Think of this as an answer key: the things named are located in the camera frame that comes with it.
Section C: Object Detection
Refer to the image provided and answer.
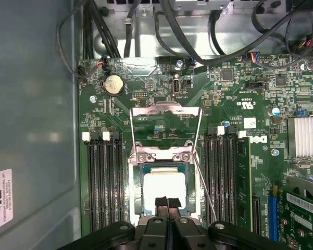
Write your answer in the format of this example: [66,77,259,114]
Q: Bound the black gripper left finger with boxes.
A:
[56,197,170,250]

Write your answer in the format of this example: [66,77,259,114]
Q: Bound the metal socket cover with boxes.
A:
[129,102,203,163]

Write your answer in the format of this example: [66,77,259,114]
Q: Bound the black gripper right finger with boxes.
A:
[168,197,287,250]

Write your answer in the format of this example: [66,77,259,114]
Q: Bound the silver chipset heat sink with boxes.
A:
[287,116,313,158]

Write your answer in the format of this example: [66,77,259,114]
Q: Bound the white case sticker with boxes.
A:
[0,168,14,232]

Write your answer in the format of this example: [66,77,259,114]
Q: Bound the green RAM stick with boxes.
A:
[236,130,253,232]

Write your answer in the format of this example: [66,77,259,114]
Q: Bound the green motherboard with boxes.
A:
[77,53,313,250]

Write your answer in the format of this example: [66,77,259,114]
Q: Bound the silver CPU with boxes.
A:
[140,163,190,217]

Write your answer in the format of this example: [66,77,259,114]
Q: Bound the silver coin battery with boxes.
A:
[105,74,125,97]

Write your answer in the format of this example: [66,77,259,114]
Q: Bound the RAM slot white clips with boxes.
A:
[82,131,98,231]
[102,131,117,231]
[215,126,226,227]

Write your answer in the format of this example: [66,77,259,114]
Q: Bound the RAM slot black clips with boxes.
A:
[203,127,216,227]
[91,131,107,231]
[111,132,126,231]
[225,127,237,227]

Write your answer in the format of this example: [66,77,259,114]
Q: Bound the black expansion slot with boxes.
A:
[252,197,261,235]

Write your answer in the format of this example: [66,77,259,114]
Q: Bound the thin black wire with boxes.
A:
[56,0,91,79]

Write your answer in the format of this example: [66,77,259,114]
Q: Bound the graphics card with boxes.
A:
[276,176,313,250]

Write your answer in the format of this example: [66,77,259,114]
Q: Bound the internal USB port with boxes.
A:
[172,73,181,96]

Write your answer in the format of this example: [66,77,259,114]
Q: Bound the grey cable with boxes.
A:
[122,0,143,57]

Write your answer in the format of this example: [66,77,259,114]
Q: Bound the blue expansion slot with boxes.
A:
[266,185,280,243]

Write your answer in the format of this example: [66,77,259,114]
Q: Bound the thick black cable bundle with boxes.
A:
[82,0,122,58]

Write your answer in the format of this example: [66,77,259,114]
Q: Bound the CPU socket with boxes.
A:
[128,152,202,225]

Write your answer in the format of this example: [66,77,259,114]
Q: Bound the dark grey PC case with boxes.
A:
[0,0,313,250]

